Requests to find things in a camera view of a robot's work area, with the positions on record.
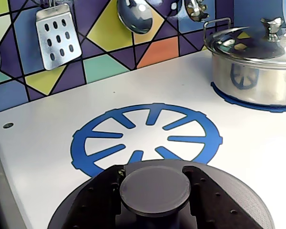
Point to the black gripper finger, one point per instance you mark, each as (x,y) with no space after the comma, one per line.
(212,207)
(97,205)

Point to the steel slotted spatula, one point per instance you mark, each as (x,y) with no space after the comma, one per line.
(59,35)

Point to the shiny steel pot lid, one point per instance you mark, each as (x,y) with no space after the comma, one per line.
(252,47)

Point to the blue burner print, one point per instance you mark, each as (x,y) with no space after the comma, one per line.
(143,108)

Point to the colourful tile backsplash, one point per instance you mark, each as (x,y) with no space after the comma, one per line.
(157,47)

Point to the gray sink basin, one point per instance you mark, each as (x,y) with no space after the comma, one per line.
(0,190)

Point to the gray pot lid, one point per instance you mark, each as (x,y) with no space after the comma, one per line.
(155,190)

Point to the small steel hanging utensil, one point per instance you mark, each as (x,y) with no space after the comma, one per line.
(195,9)

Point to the steel ladle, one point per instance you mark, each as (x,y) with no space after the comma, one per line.
(135,19)

